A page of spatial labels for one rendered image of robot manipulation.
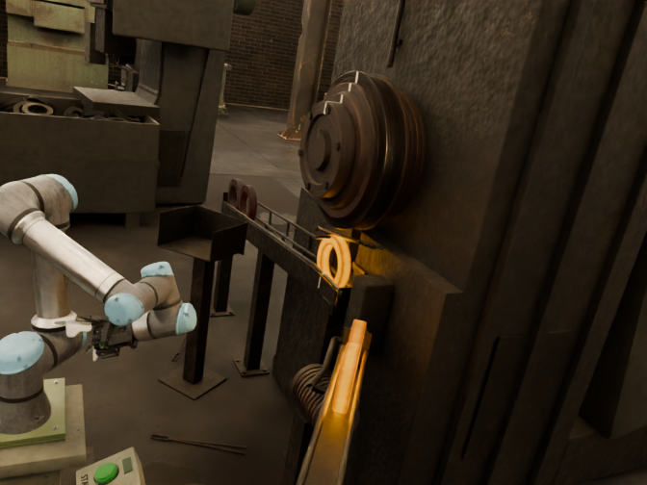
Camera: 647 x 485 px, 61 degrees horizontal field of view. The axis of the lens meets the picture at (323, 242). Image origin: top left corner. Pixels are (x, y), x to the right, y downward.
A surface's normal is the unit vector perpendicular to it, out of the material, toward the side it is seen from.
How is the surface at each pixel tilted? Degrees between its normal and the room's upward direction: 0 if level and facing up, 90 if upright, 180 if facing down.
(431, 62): 90
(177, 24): 90
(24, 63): 90
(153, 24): 90
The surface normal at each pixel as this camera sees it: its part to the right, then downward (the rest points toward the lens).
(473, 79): -0.90, 0.00
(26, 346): 0.11, -0.89
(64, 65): 0.41, 0.36
